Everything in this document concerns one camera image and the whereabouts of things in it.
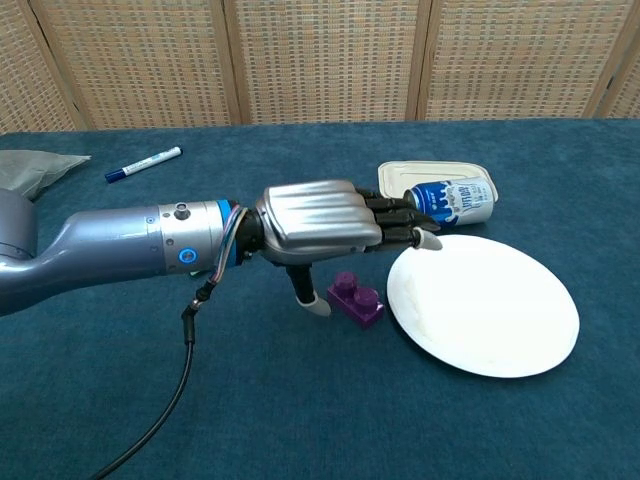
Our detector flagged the grey plastic bag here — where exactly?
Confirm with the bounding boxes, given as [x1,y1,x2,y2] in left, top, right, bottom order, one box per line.
[0,149,93,202]

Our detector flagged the woven wooden folding screen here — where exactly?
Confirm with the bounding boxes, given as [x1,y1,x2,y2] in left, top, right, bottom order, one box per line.
[0,0,640,135]

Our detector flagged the blue white drink can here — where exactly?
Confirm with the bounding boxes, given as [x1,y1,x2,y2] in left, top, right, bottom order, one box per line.
[402,175,494,230]

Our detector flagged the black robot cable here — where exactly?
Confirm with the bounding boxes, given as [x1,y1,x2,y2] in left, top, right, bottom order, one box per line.
[87,205,250,480]

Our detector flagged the white paper plate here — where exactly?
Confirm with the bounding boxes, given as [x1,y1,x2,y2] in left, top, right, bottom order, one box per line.
[386,234,581,379]

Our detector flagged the beige rectangular lunch box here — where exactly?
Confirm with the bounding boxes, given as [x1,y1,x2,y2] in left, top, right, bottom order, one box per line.
[376,160,500,204]

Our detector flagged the blue white marker pen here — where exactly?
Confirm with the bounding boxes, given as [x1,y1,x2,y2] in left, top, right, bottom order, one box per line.
[104,146,183,184]

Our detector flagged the purple toy building block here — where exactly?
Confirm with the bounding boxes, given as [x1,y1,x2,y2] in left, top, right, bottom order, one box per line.
[327,271,386,332]

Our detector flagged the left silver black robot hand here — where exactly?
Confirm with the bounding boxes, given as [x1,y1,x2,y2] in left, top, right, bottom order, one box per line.
[236,179,444,319]

